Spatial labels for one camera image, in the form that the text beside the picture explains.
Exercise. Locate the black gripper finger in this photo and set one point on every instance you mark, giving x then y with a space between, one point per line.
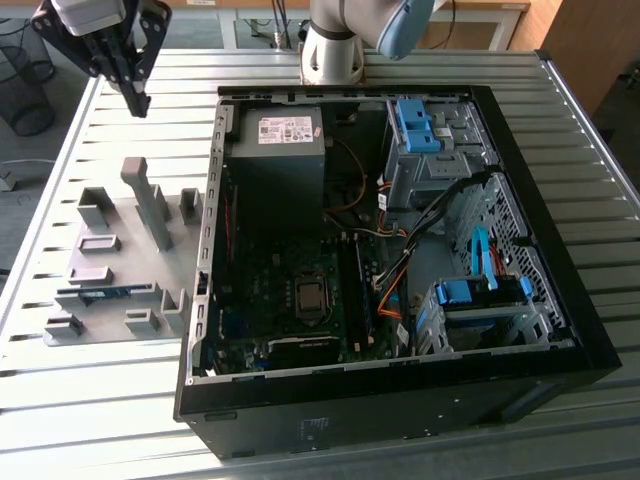
60 40
152 40

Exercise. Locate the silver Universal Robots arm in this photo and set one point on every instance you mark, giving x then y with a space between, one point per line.
332 55

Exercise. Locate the black RAM slot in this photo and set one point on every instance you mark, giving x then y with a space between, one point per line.
345 295

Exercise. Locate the grey framed desk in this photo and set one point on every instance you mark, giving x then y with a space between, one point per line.
200 12

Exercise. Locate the white floor stand foot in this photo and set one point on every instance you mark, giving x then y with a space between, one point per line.
6 181

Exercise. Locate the grey power supply unit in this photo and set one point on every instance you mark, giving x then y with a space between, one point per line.
275 170

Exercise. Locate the grey plastic parts rack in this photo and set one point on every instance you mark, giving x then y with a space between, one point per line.
120 310

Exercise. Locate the green motherboard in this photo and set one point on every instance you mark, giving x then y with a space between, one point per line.
260 280

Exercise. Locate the blue plastic drive latch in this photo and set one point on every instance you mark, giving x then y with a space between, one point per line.
415 125

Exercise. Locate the silver CPU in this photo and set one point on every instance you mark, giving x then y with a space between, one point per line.
310 296

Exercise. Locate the grey metal drive cage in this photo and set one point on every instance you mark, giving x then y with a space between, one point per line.
435 175

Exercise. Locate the CPU socket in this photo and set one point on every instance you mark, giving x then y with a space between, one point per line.
314 316

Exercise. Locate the white framed wooden desk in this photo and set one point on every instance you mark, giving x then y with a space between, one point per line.
480 15

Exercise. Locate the black graphics card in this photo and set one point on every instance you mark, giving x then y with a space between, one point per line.
305 347

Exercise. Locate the hard disk in blue carrier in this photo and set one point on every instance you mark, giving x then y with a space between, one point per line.
460 292

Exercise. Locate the black open PC case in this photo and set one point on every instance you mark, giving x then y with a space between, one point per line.
350 410

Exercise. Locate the brown wooden cabinet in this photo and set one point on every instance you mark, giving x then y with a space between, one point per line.
590 50

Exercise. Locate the grey metal disk bay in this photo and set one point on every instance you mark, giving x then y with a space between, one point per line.
500 320

